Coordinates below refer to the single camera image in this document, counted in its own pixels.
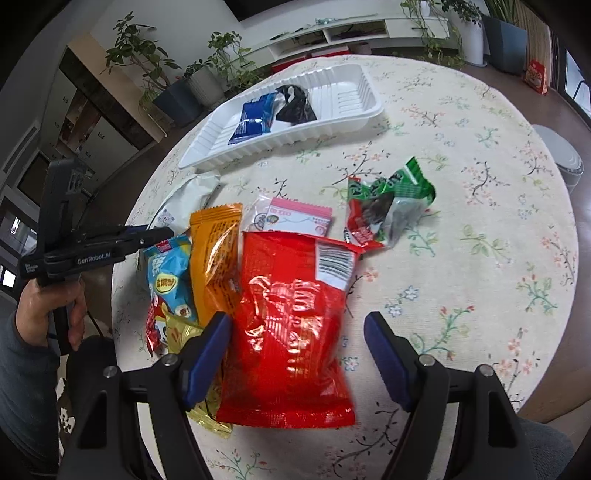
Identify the black snack packet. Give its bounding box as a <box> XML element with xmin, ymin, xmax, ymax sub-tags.
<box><xmin>276</xmin><ymin>84</ymin><xmax>318</xmax><ymax>125</ymax></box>

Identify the trailing vine plant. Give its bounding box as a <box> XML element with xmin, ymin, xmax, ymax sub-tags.
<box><xmin>401</xmin><ymin>0</ymin><xmax>467</xmax><ymax>70</ymax></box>

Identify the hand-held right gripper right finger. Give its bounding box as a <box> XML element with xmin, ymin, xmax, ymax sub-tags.
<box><xmin>363</xmin><ymin>311</ymin><xmax>539</xmax><ymax>480</ymax></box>

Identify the tall leafy potted plant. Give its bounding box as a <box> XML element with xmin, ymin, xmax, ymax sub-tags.
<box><xmin>105</xmin><ymin>13</ymin><xmax>183</xmax><ymax>109</ymax></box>

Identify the person's left hand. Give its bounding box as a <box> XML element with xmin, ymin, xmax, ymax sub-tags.
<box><xmin>16</xmin><ymin>278</ymin><xmax>88</xmax><ymax>352</ymax></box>

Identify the red and white strawberry packet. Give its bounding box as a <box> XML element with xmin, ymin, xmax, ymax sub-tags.
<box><xmin>145</xmin><ymin>300</ymin><xmax>170</xmax><ymax>357</ymax></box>

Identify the pink cartoon snack packet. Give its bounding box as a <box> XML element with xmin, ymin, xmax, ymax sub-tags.
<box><xmin>267</xmin><ymin>197</ymin><xmax>333</xmax><ymax>239</ymax></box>

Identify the orange snack packet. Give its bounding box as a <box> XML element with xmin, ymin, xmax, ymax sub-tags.
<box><xmin>190</xmin><ymin>203</ymin><xmax>244</xmax><ymax>326</ymax></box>

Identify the white snack packet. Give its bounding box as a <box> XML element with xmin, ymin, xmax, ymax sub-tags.
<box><xmin>150</xmin><ymin>172</ymin><xmax>221</xmax><ymax>230</ymax></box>

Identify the light blue cartoon snack packet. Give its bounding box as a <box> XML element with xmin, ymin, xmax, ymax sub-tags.
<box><xmin>143</xmin><ymin>234</ymin><xmax>200</xmax><ymax>325</ymax></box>

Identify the small leafy potted plant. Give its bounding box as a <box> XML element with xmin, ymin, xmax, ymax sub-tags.
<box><xmin>185</xmin><ymin>31</ymin><xmax>262</xmax><ymax>93</ymax></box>

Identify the white plastic tray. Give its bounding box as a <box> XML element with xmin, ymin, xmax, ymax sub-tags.
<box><xmin>178</xmin><ymin>63</ymin><xmax>385</xmax><ymax>169</ymax></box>

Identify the gold foil snack packet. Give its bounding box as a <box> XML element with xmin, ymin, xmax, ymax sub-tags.
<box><xmin>164</xmin><ymin>314</ymin><xmax>233</xmax><ymax>439</ymax></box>

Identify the person's grey trouser leg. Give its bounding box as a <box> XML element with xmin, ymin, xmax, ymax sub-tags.
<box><xmin>517</xmin><ymin>416</ymin><xmax>576</xmax><ymax>480</ymax></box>

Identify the black television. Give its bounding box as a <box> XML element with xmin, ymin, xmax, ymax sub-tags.
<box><xmin>226</xmin><ymin>0</ymin><xmax>403</xmax><ymax>22</ymax></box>

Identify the large red snack bag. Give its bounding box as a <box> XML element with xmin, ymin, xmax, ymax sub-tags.
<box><xmin>216</xmin><ymin>231</ymin><xmax>365</xmax><ymax>429</ymax></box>

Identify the person's left forearm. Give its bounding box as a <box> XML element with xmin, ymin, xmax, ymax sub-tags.
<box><xmin>0</xmin><ymin>314</ymin><xmax>63</xmax><ymax>474</ymax></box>

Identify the floral tablecloth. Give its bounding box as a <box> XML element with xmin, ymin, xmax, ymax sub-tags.
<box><xmin>111</xmin><ymin>54</ymin><xmax>581</xmax><ymax>480</ymax></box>

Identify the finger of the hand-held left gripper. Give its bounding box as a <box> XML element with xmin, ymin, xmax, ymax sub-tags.
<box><xmin>88</xmin><ymin>224</ymin><xmax>174</xmax><ymax>253</ymax></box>

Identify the white television cabinet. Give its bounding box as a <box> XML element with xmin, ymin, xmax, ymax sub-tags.
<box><xmin>239</xmin><ymin>16</ymin><xmax>452</xmax><ymax>71</ymax></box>

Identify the brown wooden cabinet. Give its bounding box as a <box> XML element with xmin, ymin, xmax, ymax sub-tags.
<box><xmin>9</xmin><ymin>45</ymin><xmax>158</xmax><ymax>199</ymax></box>

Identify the dark square plant pot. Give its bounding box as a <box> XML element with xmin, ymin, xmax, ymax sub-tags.
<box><xmin>151</xmin><ymin>78</ymin><xmax>202</xmax><ymax>128</ymax></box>

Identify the white ribbed plant pot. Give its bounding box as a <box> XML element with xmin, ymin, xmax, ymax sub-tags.
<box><xmin>187</xmin><ymin>67</ymin><xmax>225</xmax><ymax>107</ymax></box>

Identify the green and red seaweed packet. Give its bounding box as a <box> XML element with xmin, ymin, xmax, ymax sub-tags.
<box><xmin>344</xmin><ymin>157</ymin><xmax>437</xmax><ymax>252</ymax></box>

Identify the tall white plant pot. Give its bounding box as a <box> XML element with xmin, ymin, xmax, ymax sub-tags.
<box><xmin>454</xmin><ymin>10</ymin><xmax>485</xmax><ymax>65</ymax></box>

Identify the large grey-blue plant pot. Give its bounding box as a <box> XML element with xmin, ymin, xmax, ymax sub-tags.
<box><xmin>481</xmin><ymin>14</ymin><xmax>528</xmax><ymax>75</ymax></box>

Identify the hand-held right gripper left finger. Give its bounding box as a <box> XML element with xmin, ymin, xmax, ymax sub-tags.
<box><xmin>58</xmin><ymin>311</ymin><xmax>233</xmax><ymax>480</ymax></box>

